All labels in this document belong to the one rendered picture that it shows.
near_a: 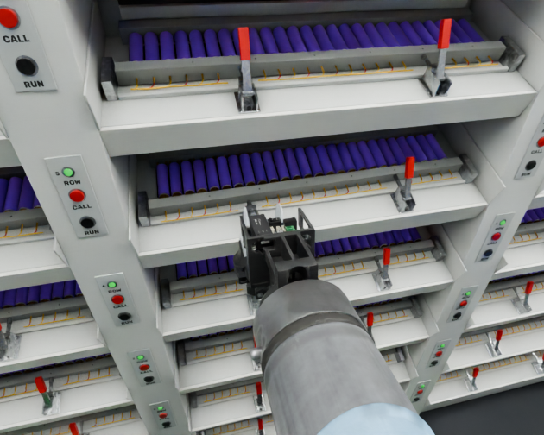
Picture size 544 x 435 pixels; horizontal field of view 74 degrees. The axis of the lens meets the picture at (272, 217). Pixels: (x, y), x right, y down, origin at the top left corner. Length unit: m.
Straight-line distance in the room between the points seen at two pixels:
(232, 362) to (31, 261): 0.48
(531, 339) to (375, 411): 1.19
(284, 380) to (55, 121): 0.37
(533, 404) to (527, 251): 0.84
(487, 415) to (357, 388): 1.41
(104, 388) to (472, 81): 0.90
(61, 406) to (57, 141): 0.61
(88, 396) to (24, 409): 0.12
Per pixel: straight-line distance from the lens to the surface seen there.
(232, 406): 1.07
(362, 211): 0.64
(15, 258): 0.65
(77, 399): 0.94
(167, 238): 0.58
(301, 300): 0.29
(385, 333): 0.97
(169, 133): 0.47
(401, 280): 0.82
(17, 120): 0.49
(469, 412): 1.61
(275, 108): 0.49
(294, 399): 0.25
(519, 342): 1.38
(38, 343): 0.79
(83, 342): 0.76
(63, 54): 0.46
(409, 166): 0.64
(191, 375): 0.89
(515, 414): 1.69
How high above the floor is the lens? 1.32
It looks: 37 degrees down
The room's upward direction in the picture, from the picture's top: straight up
